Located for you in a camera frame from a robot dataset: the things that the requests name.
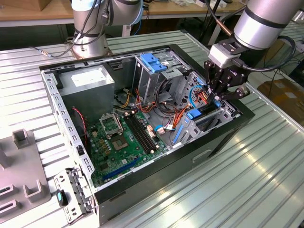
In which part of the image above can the grey power supply unit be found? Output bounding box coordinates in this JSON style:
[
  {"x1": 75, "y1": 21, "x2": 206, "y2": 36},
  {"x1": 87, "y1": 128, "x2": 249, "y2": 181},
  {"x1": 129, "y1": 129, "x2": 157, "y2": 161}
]
[{"x1": 58, "y1": 65, "x2": 116, "y2": 124}]

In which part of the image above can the plain cardboard box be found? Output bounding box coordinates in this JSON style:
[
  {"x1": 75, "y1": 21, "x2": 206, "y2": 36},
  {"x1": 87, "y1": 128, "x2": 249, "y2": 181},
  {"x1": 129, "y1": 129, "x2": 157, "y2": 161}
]
[{"x1": 38, "y1": 0, "x2": 52, "y2": 11}]

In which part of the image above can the white power adapter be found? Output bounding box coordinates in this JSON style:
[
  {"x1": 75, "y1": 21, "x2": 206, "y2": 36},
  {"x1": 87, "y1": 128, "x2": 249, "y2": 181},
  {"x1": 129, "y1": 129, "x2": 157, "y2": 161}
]
[{"x1": 196, "y1": 0, "x2": 218, "y2": 8}]

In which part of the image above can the red black fan wire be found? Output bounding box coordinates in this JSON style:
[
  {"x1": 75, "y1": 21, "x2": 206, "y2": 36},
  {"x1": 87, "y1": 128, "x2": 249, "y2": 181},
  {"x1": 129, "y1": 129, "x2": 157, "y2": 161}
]
[{"x1": 72, "y1": 106, "x2": 89, "y2": 149}]

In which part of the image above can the black open PC case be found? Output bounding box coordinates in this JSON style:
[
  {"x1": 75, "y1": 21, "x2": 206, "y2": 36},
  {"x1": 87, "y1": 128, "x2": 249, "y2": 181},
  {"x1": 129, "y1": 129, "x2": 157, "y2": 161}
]
[{"x1": 39, "y1": 44, "x2": 256, "y2": 226}]

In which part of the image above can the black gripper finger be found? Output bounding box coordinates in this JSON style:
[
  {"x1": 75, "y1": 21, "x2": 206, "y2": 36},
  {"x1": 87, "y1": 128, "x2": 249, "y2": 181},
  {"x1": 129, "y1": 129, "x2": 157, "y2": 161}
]
[
  {"x1": 204, "y1": 60, "x2": 223, "y2": 104},
  {"x1": 213, "y1": 85, "x2": 251, "y2": 102}
]

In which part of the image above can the thick black camera cable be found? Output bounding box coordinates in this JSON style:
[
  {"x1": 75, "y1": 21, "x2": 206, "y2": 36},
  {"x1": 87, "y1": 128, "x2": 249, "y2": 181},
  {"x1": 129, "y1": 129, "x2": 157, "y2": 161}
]
[{"x1": 231, "y1": 35, "x2": 297, "y2": 72}]

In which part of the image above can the blue drive bay latch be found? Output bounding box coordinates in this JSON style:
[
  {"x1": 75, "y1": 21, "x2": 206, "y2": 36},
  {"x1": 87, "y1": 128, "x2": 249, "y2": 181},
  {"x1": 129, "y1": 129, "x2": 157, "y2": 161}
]
[{"x1": 140, "y1": 53, "x2": 167, "y2": 74}]

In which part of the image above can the metal optical drive cage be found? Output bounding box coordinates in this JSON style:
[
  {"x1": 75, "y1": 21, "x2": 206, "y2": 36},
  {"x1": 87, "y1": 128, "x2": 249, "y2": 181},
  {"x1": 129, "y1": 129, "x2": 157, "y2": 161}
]
[{"x1": 132, "y1": 48, "x2": 191, "y2": 105}]

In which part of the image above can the blue data wire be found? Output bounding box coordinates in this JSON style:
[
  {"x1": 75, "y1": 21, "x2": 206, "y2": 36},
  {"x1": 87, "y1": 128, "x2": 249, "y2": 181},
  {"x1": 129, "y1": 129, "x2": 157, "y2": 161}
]
[{"x1": 190, "y1": 85, "x2": 203, "y2": 108}]

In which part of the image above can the brown cardboard box with label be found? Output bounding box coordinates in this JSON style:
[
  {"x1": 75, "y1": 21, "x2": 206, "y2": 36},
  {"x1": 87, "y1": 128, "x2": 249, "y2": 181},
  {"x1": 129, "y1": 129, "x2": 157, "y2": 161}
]
[{"x1": 257, "y1": 79, "x2": 304, "y2": 119}]

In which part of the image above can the metal disk bay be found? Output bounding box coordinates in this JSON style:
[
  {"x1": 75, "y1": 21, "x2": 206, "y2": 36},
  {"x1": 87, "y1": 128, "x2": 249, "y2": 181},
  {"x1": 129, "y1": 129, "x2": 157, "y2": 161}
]
[{"x1": 170, "y1": 101, "x2": 236, "y2": 149}]

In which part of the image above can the orange red wire bundle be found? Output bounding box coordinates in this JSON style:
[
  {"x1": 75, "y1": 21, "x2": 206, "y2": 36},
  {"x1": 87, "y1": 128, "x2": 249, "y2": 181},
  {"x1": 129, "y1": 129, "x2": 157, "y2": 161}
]
[{"x1": 134, "y1": 88, "x2": 158, "y2": 115}]

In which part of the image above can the green motherboard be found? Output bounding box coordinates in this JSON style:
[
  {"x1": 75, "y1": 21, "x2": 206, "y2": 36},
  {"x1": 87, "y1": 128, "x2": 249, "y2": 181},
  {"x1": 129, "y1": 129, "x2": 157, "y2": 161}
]
[{"x1": 86, "y1": 110, "x2": 171, "y2": 188}]

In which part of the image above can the CPU socket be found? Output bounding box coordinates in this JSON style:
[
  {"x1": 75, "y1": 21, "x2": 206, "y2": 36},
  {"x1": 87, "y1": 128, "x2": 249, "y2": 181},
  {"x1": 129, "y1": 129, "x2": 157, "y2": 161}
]
[{"x1": 110, "y1": 133, "x2": 131, "y2": 152}]

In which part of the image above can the metal slat table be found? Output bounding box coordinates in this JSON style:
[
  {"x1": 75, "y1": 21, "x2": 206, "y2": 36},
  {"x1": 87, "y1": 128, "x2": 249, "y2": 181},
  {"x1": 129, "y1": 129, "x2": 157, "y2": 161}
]
[{"x1": 282, "y1": 20, "x2": 304, "y2": 52}]

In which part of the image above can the black RAM slot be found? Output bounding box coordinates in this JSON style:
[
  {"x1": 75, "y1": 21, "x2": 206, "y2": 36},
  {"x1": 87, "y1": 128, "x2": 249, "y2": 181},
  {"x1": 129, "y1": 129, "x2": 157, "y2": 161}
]
[
  {"x1": 132, "y1": 113, "x2": 156, "y2": 151},
  {"x1": 128, "y1": 114, "x2": 153, "y2": 154},
  {"x1": 124, "y1": 115, "x2": 150, "y2": 154},
  {"x1": 134, "y1": 112, "x2": 160, "y2": 149}
]

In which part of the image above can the metal expansion slot bracket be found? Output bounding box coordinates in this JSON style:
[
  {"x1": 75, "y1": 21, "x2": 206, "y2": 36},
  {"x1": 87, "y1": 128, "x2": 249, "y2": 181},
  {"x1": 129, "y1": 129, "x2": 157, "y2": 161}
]
[{"x1": 54, "y1": 167, "x2": 99, "y2": 225}]

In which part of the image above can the hard disk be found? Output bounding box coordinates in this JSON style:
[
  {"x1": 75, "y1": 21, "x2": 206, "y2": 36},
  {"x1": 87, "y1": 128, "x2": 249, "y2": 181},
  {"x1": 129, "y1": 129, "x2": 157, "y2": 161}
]
[{"x1": 171, "y1": 99, "x2": 223, "y2": 145}]

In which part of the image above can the black cable with metal connector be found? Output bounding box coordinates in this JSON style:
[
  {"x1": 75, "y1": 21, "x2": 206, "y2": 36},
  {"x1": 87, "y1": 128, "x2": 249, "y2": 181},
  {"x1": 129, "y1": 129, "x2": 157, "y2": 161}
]
[{"x1": 30, "y1": 0, "x2": 97, "y2": 58}]

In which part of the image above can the black latch with blue button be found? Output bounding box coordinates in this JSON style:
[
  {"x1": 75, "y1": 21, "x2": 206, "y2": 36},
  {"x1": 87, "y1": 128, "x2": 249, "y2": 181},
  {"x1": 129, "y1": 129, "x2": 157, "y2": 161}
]
[{"x1": 56, "y1": 189, "x2": 69, "y2": 207}]

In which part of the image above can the grey parts rack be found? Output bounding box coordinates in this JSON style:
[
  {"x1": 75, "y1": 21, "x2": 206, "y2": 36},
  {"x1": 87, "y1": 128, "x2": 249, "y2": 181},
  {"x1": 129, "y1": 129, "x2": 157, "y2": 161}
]
[{"x1": 0, "y1": 128, "x2": 52, "y2": 220}]

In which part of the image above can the metal socket cover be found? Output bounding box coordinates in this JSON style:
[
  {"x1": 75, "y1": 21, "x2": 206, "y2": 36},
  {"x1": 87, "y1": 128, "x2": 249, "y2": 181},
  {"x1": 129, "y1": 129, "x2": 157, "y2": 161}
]
[{"x1": 99, "y1": 113, "x2": 124, "y2": 138}]

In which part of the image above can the wooden desk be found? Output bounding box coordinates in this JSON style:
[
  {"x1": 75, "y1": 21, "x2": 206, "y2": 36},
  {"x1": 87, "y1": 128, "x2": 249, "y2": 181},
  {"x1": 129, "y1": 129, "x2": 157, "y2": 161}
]
[{"x1": 0, "y1": 0, "x2": 247, "y2": 46}]

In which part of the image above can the orange power wire black plug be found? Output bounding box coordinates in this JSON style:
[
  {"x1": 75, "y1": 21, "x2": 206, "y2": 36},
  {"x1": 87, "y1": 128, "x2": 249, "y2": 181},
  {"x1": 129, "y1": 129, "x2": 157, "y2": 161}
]
[{"x1": 196, "y1": 88, "x2": 214, "y2": 105}]

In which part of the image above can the blue expansion slot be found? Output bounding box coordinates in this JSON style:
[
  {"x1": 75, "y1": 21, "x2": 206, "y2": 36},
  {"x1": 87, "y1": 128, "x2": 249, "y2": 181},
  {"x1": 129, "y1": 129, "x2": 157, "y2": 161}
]
[{"x1": 102, "y1": 158, "x2": 141, "y2": 181}]

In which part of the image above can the yellow wire bundle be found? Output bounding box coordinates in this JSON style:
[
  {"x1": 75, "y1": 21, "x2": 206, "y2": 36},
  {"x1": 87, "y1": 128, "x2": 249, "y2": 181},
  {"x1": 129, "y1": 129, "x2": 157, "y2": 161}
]
[{"x1": 120, "y1": 92, "x2": 133, "y2": 109}]

